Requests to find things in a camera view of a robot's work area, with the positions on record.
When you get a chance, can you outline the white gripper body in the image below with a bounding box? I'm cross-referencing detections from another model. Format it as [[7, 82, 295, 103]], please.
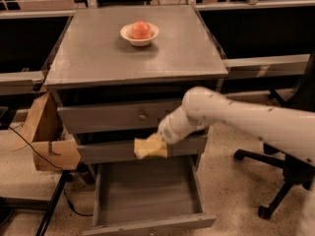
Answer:
[[157, 106, 205, 145]]

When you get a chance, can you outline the yellow sponge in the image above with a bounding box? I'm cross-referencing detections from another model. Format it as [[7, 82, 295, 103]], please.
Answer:
[[134, 134, 167, 159]]

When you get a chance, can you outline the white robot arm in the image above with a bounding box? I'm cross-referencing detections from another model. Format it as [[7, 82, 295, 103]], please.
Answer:
[[158, 88, 315, 236]]

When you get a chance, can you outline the grey middle drawer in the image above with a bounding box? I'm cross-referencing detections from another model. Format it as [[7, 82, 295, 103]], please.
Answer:
[[78, 135, 207, 164]]

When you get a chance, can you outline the grey top drawer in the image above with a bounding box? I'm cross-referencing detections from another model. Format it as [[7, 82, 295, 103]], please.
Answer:
[[58, 98, 181, 134]]

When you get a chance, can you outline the grey drawer cabinet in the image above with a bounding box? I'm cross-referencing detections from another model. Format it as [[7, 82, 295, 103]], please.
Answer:
[[43, 5, 229, 236]]

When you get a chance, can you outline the grey open bottom drawer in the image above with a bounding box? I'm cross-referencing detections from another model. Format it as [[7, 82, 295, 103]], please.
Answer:
[[83, 155, 216, 236]]

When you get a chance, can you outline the red apple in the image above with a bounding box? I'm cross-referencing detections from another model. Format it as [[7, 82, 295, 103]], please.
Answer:
[[131, 22, 152, 39]]

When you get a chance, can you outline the white bowl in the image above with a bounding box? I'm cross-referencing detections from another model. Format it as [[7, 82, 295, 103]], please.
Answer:
[[120, 23, 159, 47]]

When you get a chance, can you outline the black stand leg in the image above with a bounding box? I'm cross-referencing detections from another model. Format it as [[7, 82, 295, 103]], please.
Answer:
[[35, 170, 70, 236]]

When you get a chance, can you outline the brown cardboard box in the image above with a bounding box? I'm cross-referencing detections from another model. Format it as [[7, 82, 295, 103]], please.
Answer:
[[11, 92, 81, 171]]

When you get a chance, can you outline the black office chair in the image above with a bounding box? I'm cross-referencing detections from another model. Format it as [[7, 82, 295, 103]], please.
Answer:
[[233, 52, 315, 220]]

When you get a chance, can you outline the black cable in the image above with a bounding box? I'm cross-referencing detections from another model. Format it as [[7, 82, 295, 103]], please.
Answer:
[[7, 125, 95, 218]]

